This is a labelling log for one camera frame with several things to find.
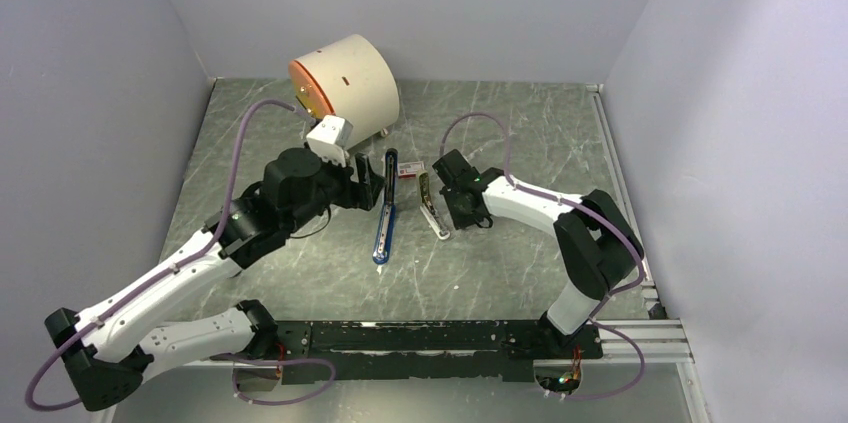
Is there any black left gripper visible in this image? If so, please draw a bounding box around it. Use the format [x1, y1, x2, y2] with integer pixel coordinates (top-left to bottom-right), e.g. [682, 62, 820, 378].
[284, 141, 387, 233]

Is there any red staple box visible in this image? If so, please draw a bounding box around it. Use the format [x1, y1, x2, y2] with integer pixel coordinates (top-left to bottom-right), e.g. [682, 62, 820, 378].
[398, 161, 426, 179]

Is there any beige olive stapler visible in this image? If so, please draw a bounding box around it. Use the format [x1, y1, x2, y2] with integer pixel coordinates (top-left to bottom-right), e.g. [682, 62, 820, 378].
[416, 170, 451, 241]

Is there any blue black stapler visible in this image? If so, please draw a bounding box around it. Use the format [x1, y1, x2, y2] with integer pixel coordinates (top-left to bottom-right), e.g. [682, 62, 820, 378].
[372, 148, 399, 265]

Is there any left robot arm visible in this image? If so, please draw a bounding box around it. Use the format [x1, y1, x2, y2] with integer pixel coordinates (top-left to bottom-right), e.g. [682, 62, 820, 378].
[45, 147, 386, 412]

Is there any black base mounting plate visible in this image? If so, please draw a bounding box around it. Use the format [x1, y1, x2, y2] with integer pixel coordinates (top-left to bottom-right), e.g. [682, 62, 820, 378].
[237, 320, 603, 384]

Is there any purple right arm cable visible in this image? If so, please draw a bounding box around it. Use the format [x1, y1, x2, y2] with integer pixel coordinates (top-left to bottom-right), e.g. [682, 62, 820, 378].
[438, 112, 649, 403]

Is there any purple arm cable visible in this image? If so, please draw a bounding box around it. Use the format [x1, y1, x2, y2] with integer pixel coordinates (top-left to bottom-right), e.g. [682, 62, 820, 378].
[23, 99, 339, 411]
[438, 112, 649, 403]

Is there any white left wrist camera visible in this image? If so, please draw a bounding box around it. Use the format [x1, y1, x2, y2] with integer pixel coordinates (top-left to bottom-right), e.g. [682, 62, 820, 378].
[306, 115, 353, 168]

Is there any aluminium frame rail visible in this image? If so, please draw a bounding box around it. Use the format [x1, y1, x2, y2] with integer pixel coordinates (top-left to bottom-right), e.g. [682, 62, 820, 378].
[145, 83, 693, 422]

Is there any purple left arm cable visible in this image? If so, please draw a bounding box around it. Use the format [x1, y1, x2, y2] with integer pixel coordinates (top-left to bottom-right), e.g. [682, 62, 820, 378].
[23, 99, 339, 411]

